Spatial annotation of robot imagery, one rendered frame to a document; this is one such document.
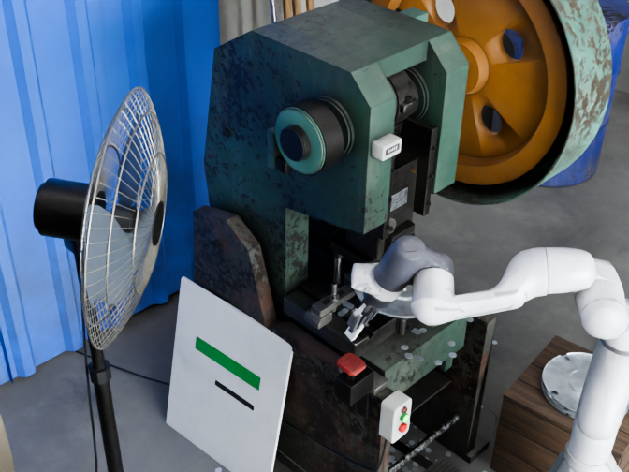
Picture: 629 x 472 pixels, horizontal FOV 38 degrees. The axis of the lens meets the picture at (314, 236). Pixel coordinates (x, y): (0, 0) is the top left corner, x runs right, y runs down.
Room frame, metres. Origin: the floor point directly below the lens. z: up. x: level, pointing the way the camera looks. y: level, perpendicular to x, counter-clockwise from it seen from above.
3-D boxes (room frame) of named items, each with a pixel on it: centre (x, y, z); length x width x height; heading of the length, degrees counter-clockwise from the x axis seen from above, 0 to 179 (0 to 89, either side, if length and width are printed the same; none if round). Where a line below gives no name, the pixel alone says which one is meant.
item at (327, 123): (2.04, 0.01, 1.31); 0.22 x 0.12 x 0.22; 46
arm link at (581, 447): (1.70, -0.76, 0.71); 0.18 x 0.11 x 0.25; 158
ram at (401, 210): (2.17, -0.20, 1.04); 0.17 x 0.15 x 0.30; 46
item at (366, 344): (2.20, -0.17, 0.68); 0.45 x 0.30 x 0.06; 136
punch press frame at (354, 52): (2.30, -0.07, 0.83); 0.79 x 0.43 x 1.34; 46
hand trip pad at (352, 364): (1.81, -0.11, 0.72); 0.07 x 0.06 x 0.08; 46
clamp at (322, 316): (2.08, -0.05, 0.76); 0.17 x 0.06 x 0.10; 136
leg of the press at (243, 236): (2.11, 0.11, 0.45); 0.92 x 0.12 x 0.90; 46
